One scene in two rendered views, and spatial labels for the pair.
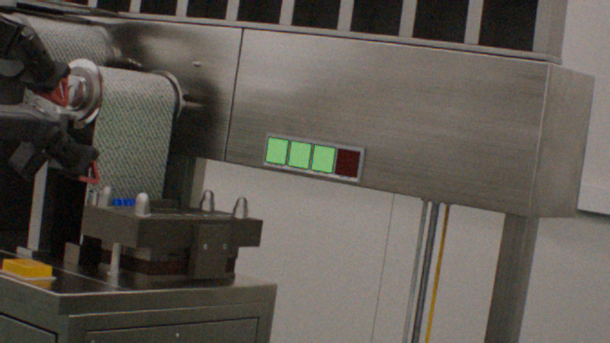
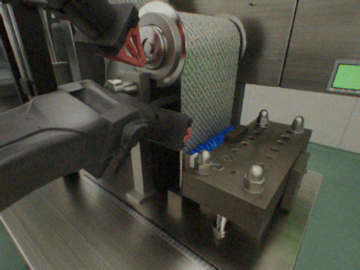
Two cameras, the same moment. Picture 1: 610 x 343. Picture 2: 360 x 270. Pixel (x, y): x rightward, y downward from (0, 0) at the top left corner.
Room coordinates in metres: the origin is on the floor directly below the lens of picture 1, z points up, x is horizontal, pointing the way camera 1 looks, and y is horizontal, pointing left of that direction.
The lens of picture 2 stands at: (2.07, 0.41, 1.27)
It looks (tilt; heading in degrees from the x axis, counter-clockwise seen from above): 26 degrees down; 4
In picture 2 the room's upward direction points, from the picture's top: straight up
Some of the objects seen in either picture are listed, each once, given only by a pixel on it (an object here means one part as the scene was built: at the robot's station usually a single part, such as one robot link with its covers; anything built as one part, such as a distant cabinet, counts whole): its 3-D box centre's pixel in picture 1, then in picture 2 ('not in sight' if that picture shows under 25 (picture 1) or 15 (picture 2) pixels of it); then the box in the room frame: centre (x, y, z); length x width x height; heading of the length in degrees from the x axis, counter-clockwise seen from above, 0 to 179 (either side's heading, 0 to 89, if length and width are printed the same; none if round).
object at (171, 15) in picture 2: (79, 93); (156, 48); (2.50, 0.48, 1.25); 0.15 x 0.01 x 0.15; 55
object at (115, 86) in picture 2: not in sight; (114, 90); (2.45, 0.56, 1.18); 0.04 x 0.02 x 0.04; 55
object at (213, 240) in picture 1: (210, 251); (296, 180); (2.48, 0.16, 0.96); 0.10 x 0.03 x 0.11; 145
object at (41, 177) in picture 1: (41, 183); (136, 142); (2.48, 0.54, 1.05); 0.06 x 0.05 x 0.31; 145
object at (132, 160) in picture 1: (129, 165); (211, 109); (2.56, 0.36, 1.11); 0.23 x 0.01 x 0.18; 145
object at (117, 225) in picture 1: (174, 226); (257, 157); (2.53, 0.25, 1.00); 0.40 x 0.16 x 0.06; 145
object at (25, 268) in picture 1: (26, 269); not in sight; (2.21, 0.49, 0.91); 0.07 x 0.07 x 0.02; 55
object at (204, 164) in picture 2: (105, 196); (204, 160); (2.42, 0.38, 1.05); 0.04 x 0.04 x 0.04
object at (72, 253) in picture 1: (118, 253); (206, 173); (2.56, 0.36, 0.92); 0.28 x 0.04 x 0.04; 145
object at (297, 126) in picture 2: (241, 207); (297, 123); (2.63, 0.12, 1.05); 0.04 x 0.04 x 0.04
